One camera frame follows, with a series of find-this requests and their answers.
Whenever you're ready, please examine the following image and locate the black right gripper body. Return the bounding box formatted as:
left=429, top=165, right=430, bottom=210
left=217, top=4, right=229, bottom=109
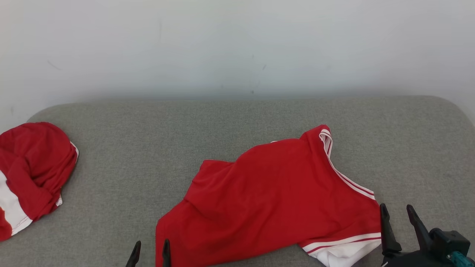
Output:
left=381, top=250, right=452, bottom=267

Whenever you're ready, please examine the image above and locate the red shorts white stripe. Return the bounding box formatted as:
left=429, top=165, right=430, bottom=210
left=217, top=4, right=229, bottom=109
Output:
left=0, top=121, right=79, bottom=242

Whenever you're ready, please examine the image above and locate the right camera cable teal plug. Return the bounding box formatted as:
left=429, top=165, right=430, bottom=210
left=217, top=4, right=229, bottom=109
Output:
left=447, top=251, right=475, bottom=267

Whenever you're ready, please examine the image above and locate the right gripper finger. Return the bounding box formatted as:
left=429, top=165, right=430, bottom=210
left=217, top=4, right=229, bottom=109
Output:
left=406, top=204, right=433, bottom=253
left=379, top=203, right=402, bottom=255

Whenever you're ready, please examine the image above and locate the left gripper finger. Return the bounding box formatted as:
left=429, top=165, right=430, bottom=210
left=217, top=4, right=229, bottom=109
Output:
left=125, top=240, right=142, bottom=267
left=162, top=238, right=171, bottom=267

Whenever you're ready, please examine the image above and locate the red Bulls jersey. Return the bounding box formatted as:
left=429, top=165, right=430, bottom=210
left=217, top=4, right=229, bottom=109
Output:
left=155, top=124, right=383, bottom=267

